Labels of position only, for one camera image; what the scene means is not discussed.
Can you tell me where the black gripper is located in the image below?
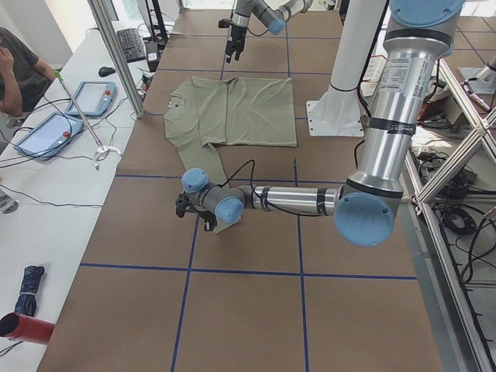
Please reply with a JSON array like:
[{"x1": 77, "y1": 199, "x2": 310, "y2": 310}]
[
  {"x1": 188, "y1": 201, "x2": 217, "y2": 232},
  {"x1": 225, "y1": 24, "x2": 246, "y2": 64}
]

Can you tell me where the metal rod with green tip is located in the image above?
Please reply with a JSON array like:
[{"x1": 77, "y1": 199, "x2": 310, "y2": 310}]
[{"x1": 55, "y1": 71, "x2": 122, "y2": 169}]

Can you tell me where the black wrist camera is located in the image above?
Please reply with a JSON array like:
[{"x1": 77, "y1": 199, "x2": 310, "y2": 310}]
[
  {"x1": 218, "y1": 19, "x2": 230, "y2": 29},
  {"x1": 175, "y1": 193, "x2": 191, "y2": 219}
]

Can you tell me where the aluminium lattice frame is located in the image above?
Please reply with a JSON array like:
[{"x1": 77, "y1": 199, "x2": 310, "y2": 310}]
[{"x1": 402, "y1": 57, "x2": 496, "y2": 372}]

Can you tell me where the blue teach pendant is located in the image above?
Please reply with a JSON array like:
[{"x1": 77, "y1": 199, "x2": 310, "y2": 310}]
[
  {"x1": 73, "y1": 81, "x2": 116, "y2": 118},
  {"x1": 14, "y1": 112, "x2": 83, "y2": 160}
]

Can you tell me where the black computer mouse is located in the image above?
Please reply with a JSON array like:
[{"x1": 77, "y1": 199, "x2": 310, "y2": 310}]
[{"x1": 98, "y1": 66, "x2": 116, "y2": 78}]

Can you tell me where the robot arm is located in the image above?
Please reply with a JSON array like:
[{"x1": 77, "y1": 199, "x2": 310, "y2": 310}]
[
  {"x1": 218, "y1": 0, "x2": 313, "y2": 63},
  {"x1": 164, "y1": 1, "x2": 463, "y2": 247}
]

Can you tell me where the olive green long-sleeve shirt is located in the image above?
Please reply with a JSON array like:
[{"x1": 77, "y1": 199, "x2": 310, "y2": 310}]
[{"x1": 163, "y1": 75, "x2": 298, "y2": 234}]

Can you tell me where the aluminium frame post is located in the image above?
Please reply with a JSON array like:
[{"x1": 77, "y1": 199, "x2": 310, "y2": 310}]
[{"x1": 88, "y1": 0, "x2": 145, "y2": 119}]

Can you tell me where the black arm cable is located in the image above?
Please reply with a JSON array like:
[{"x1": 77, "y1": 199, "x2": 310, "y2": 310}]
[{"x1": 222, "y1": 158, "x2": 295, "y2": 216}]

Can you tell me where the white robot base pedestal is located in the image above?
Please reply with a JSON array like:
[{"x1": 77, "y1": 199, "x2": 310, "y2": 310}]
[{"x1": 306, "y1": 0, "x2": 388, "y2": 137}]

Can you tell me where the blue teach pendant far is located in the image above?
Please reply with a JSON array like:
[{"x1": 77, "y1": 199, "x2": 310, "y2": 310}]
[{"x1": 73, "y1": 81, "x2": 116, "y2": 118}]

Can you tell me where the blue teach pendant near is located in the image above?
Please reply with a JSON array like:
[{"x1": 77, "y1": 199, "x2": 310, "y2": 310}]
[{"x1": 14, "y1": 112, "x2": 83, "y2": 160}]

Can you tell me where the black keyboard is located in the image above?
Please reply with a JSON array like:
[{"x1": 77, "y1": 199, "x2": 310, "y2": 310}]
[{"x1": 116, "y1": 28, "x2": 146, "y2": 63}]

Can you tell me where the red cylinder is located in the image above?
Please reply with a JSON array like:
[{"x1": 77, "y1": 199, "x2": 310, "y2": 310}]
[{"x1": 1, "y1": 312, "x2": 55, "y2": 345}]

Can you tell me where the seated person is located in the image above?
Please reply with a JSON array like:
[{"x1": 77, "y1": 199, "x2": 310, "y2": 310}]
[{"x1": 1, "y1": 27, "x2": 56, "y2": 129}]

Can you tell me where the folded dark blue umbrella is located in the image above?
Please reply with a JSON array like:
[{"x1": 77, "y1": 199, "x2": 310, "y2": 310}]
[{"x1": 15, "y1": 265, "x2": 45, "y2": 317}]

